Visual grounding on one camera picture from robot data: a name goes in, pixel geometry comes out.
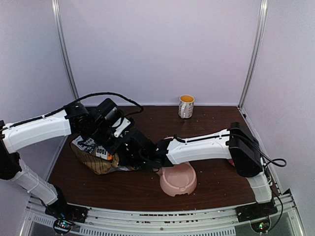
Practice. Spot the left aluminium frame post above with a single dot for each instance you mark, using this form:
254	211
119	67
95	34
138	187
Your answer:
64	52

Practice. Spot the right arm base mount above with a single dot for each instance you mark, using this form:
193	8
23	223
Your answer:
258	216

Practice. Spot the front aluminium rail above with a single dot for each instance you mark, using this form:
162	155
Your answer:
210	222

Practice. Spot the brown pet food bag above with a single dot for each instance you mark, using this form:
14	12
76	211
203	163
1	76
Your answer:
96	158

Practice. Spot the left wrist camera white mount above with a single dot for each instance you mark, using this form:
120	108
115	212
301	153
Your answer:
121	125

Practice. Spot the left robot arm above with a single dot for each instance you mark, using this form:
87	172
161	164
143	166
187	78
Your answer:
104	124

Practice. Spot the right aluminium frame post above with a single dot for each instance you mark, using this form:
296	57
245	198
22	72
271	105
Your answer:
261	22

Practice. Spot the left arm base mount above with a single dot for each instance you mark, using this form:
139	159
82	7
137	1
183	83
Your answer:
67	218

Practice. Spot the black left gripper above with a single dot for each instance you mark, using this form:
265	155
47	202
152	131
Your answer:
113	149

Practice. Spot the floral ceramic mug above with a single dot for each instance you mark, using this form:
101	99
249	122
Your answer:
186	106

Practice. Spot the pink double pet bowl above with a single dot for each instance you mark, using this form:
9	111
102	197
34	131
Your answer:
176	174

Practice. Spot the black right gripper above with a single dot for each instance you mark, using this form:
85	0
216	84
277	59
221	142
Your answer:
123	161

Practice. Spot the aluminium frame post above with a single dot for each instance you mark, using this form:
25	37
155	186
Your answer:
64	52
261	22

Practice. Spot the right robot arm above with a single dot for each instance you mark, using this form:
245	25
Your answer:
230	144

